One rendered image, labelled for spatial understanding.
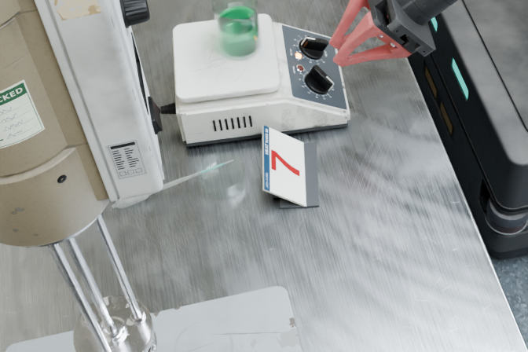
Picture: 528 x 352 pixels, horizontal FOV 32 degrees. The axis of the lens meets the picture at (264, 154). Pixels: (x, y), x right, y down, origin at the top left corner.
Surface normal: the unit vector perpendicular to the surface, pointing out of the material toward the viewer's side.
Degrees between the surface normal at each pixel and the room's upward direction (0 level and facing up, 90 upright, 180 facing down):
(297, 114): 90
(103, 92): 90
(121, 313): 0
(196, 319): 0
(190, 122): 90
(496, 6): 0
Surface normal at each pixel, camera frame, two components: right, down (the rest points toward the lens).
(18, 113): 0.53, 0.65
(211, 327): -0.08, -0.60
